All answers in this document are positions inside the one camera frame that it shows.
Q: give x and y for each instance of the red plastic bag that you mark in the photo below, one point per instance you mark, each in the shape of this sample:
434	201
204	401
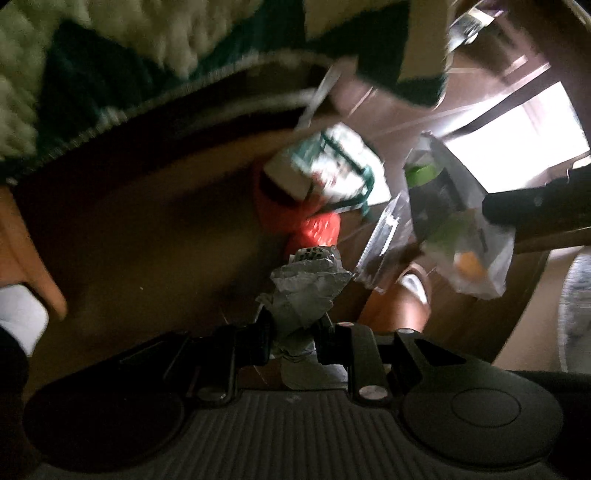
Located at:
300	224

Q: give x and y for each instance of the clear plastic tray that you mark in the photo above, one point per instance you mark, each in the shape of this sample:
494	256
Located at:
392	246

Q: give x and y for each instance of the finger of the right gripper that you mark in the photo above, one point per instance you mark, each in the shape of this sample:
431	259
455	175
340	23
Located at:
562	204

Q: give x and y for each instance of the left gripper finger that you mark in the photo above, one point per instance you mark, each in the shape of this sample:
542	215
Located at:
354	346

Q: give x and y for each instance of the green white zigzag quilt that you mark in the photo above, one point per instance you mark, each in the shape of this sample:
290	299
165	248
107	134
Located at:
73	69

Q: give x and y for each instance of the clear snack bag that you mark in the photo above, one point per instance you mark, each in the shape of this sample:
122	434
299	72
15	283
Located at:
471	253

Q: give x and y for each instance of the patterned wrapper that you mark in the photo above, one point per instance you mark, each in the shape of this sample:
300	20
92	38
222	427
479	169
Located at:
304	292

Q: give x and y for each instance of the christmas tote bag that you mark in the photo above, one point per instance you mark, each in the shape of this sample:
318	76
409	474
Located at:
334	169

